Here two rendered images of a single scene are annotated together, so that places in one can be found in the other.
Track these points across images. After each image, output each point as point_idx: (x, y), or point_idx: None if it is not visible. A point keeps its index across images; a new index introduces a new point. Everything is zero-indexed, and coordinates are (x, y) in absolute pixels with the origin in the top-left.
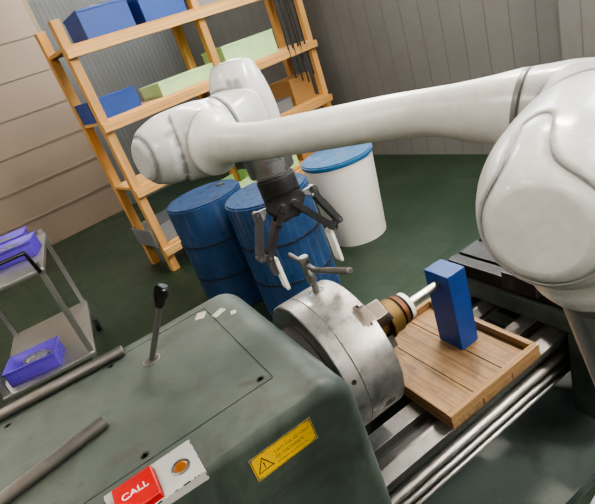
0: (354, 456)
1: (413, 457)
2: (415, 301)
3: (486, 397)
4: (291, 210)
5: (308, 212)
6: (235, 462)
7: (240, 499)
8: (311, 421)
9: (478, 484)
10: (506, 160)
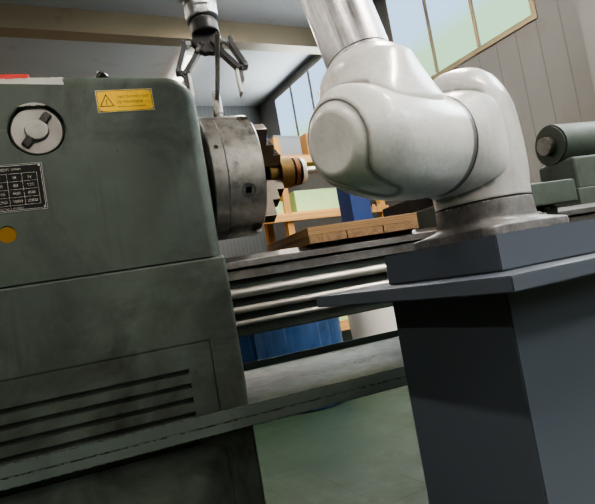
0: (183, 148)
1: (265, 255)
2: (311, 168)
3: (350, 232)
4: (209, 46)
5: (221, 49)
6: (85, 85)
7: (80, 117)
8: (152, 93)
9: (354, 371)
10: None
